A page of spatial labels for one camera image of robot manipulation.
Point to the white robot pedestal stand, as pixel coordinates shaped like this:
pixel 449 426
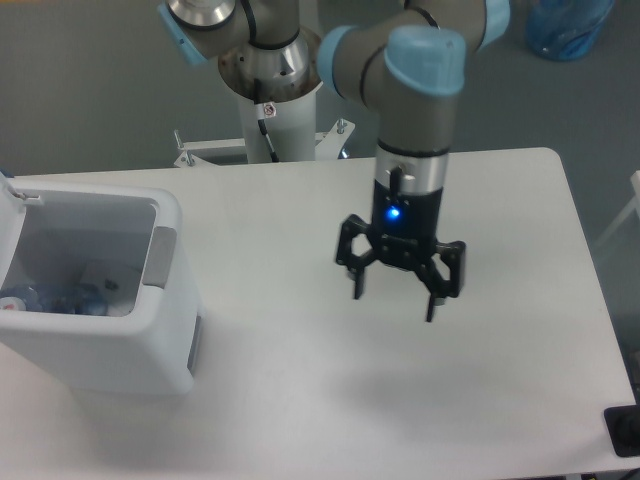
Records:
pixel 276 92

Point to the white plastic trash can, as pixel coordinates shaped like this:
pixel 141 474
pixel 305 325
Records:
pixel 50 231

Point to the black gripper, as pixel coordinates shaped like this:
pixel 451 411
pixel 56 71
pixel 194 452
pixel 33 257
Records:
pixel 402 234

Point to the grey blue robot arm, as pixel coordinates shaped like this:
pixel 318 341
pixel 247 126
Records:
pixel 408 69

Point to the black device at table edge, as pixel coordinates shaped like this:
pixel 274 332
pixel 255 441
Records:
pixel 623 426

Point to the clear plastic water bottle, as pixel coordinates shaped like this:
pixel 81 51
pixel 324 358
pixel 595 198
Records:
pixel 80 299

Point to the white frame at right edge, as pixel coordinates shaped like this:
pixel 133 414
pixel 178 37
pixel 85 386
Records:
pixel 631 208

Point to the white plastic wrapper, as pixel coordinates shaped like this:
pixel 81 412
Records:
pixel 117 283

